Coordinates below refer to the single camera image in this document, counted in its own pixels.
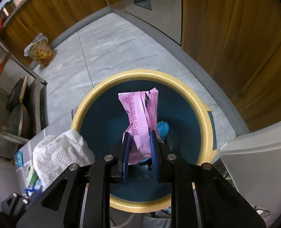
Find grey checked mat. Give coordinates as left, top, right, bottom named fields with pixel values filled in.
left=13, top=117, right=79, bottom=195

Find stainless steel rack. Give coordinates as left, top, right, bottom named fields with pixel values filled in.
left=0, top=20, right=48, bottom=162

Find pink snack wrapper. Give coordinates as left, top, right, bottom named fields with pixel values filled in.
left=118, top=88, right=159, bottom=165

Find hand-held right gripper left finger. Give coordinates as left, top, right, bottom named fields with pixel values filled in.
left=17, top=133, right=131, bottom=228

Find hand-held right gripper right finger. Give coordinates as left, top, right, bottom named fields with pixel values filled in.
left=150, top=130, right=267, bottom=228

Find black pan with wooden handle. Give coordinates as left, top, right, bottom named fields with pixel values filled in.
left=6, top=76, right=28, bottom=110

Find white paper towel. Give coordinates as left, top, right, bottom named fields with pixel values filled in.
left=33, top=129, right=95, bottom=186

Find tall wooden cabinet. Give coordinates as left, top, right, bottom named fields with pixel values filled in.
left=181, top=0, right=281, bottom=131

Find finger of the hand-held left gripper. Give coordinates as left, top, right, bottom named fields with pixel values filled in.
left=1, top=193, right=30, bottom=215

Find flower print plastic bag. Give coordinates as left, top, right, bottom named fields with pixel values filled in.
left=24, top=33, right=55, bottom=67

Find wooden base cabinet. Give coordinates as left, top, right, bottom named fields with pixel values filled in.
left=0, top=0, right=115, bottom=50

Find white cabinet panel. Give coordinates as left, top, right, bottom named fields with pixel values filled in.
left=220, top=132, right=281, bottom=228

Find stainless steel oven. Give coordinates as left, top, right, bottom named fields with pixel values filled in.
left=107, top=0, right=182, bottom=45

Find copper pot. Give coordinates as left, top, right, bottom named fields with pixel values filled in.
left=0, top=0, right=15, bottom=21

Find blue bin with yellow rim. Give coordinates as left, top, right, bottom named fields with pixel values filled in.
left=70, top=69, right=219, bottom=214

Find blue crumpled cloth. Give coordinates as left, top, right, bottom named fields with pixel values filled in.
left=155, top=121, right=170, bottom=140

